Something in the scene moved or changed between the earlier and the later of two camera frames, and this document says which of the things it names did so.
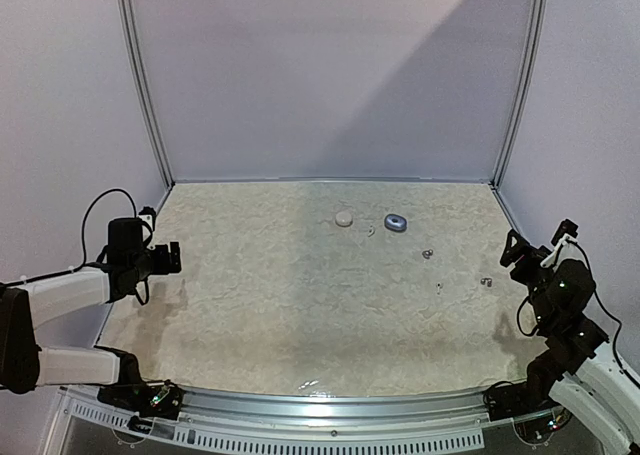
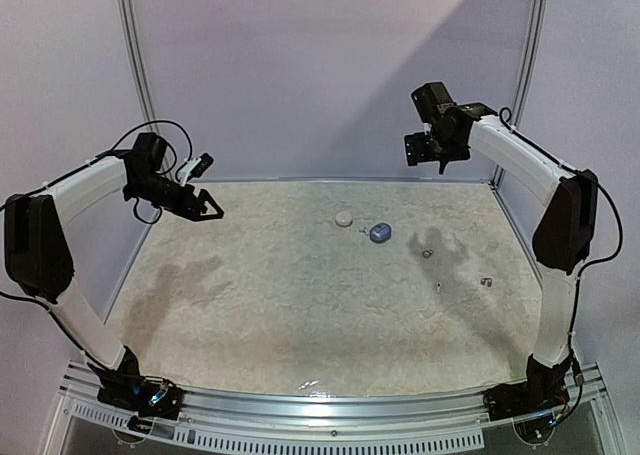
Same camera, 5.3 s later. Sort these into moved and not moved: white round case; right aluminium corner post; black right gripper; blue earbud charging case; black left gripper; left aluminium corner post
Moved: blue earbud charging case; black left gripper; black right gripper
Not moved: right aluminium corner post; left aluminium corner post; white round case
